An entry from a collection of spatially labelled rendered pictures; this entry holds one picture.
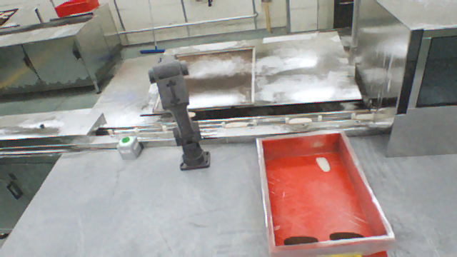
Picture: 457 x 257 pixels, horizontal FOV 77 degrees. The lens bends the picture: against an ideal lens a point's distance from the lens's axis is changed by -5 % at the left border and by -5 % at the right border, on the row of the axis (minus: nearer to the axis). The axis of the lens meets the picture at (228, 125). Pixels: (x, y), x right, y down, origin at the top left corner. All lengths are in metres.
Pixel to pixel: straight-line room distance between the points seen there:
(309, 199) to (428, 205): 0.36
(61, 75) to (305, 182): 3.64
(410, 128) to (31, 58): 4.10
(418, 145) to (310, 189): 0.42
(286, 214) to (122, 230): 0.55
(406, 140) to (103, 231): 1.11
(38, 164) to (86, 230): 0.71
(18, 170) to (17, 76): 2.88
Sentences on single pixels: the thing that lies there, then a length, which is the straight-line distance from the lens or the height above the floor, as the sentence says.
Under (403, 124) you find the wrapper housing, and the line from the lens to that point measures 1.16.
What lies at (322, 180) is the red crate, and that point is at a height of 0.82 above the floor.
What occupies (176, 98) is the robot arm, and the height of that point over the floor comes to 1.24.
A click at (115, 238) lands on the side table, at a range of 1.11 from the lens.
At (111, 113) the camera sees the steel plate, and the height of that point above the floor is 0.82.
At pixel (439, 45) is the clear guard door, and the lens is 1.06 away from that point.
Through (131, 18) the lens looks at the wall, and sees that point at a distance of 5.41.
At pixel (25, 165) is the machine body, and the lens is 1.87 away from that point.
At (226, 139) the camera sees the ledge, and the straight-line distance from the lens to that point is 1.29.
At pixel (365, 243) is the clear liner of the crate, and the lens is 0.86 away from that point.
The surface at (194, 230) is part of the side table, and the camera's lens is 1.02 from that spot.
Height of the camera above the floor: 1.63
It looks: 35 degrees down
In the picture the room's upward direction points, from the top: 10 degrees counter-clockwise
